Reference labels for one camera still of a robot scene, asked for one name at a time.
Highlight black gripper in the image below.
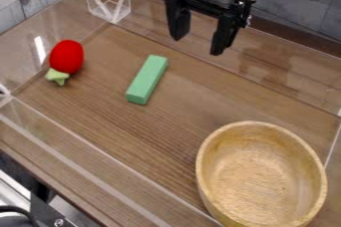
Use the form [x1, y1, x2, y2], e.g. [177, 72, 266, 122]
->
[166, 0, 256, 56]

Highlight red plush strawberry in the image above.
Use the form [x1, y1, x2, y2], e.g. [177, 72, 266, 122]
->
[46, 40, 85, 86]

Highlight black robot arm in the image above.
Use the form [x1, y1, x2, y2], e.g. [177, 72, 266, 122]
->
[163, 0, 256, 56]

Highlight green rectangular block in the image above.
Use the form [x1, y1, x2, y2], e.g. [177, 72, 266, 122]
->
[126, 55, 169, 105]

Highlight wooden bowl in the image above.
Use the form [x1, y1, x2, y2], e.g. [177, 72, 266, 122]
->
[196, 121, 328, 227]

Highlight clear acrylic corner bracket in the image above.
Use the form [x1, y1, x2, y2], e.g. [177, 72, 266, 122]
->
[87, 0, 131, 24]

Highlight clear acrylic tray wall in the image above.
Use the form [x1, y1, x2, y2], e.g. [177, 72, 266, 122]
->
[0, 0, 341, 227]

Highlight black table leg frame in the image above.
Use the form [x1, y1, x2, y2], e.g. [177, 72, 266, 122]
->
[0, 150, 109, 227]

